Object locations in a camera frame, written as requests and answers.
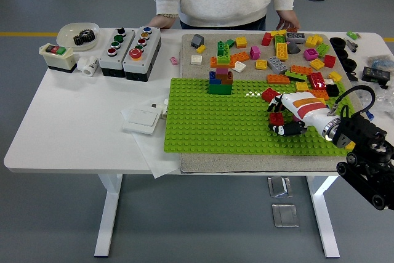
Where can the person's left hand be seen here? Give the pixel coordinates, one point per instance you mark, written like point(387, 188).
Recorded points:
point(287, 18)

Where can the plastic bag blue parts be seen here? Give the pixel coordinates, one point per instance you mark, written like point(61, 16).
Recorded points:
point(380, 60)

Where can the long red brick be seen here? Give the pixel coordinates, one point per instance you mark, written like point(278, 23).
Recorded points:
point(316, 79)
point(270, 93)

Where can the lime green brick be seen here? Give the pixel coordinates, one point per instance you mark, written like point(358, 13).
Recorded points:
point(323, 49)

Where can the brown brick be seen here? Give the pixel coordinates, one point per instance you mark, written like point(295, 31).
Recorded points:
point(292, 29)

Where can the yellow flat brick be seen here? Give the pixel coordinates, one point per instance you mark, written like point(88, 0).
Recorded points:
point(317, 64)
point(261, 64)

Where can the black metal gear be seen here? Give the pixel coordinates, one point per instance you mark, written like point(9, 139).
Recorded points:
point(88, 34)
point(78, 40)

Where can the light grey brick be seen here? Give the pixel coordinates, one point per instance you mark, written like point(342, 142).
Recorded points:
point(277, 65)

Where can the small metal tool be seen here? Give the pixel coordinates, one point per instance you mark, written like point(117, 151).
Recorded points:
point(351, 44)

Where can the white paper sheet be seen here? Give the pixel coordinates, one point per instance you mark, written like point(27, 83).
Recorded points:
point(157, 158)

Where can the clear plastic bag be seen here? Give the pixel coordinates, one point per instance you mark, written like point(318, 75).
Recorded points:
point(384, 96)

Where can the multicoloured brick tower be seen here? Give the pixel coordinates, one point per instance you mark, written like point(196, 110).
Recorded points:
point(220, 88)

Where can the three-button control box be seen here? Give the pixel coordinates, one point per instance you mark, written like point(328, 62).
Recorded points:
point(116, 52)

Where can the white pipe tee fitting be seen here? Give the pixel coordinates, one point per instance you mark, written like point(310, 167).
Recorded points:
point(88, 65)

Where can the person's right hand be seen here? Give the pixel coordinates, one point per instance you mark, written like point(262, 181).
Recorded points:
point(163, 22)

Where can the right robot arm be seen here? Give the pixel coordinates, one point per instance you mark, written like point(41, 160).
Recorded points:
point(357, 127)

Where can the four-button emergency stop box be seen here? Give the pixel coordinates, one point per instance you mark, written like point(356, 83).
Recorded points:
point(141, 55)

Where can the small blue brick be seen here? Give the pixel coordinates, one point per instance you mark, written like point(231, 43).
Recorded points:
point(369, 115)

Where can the small white brick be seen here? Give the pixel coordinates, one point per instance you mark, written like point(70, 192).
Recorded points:
point(328, 81)

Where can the black electronic module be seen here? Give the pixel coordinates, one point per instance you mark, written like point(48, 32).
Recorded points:
point(376, 74)

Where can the grey-brown mat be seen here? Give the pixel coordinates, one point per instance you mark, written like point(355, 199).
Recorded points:
point(215, 164)

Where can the dark grey sloped brick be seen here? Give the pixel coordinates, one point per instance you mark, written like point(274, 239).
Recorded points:
point(294, 48)

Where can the long green brick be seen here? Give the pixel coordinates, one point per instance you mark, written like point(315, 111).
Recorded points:
point(295, 75)

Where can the long yellow brick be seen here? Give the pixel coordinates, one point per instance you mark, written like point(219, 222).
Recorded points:
point(281, 51)

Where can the yellow square brick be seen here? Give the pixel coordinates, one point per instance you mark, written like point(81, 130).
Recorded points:
point(241, 42)

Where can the black brick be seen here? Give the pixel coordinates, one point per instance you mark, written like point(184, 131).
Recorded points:
point(332, 90)

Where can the long orange brick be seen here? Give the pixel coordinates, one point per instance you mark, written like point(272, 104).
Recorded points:
point(241, 56)
point(278, 79)
point(300, 69)
point(321, 92)

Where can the white table leg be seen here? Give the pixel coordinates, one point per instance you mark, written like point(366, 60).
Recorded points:
point(323, 213)
point(109, 213)

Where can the small yellow brick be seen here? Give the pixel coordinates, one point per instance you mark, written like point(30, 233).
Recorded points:
point(200, 49)

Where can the beige red-green switch box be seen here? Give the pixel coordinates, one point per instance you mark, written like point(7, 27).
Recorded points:
point(57, 56)

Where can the small green part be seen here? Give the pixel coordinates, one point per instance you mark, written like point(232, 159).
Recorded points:
point(351, 34)

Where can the small black part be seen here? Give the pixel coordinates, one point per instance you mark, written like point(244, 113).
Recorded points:
point(353, 75)

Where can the green studded baseplate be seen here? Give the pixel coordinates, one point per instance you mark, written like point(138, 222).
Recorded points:
point(215, 121)

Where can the white wall switch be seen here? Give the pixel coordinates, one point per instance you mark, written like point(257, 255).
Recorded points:
point(142, 118)

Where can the black rubber tyre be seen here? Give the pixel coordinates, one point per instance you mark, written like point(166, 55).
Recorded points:
point(350, 64)
point(342, 53)
point(337, 42)

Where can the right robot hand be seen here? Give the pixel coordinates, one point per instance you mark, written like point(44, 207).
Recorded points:
point(307, 109)

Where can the white flat brick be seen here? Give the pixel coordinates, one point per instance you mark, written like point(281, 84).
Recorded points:
point(196, 59)
point(239, 66)

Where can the small red square brick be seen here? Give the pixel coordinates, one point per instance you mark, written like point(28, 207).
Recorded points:
point(276, 118)

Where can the small pink brick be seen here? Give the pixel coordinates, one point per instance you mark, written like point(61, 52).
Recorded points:
point(174, 60)

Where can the white plastic bowl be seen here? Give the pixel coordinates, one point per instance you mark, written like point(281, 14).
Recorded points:
point(66, 36)

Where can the silver floor plate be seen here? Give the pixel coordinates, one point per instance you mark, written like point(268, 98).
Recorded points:
point(284, 215)
point(279, 186)

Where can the long grey brick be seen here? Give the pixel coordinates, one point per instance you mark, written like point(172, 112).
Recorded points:
point(295, 37)

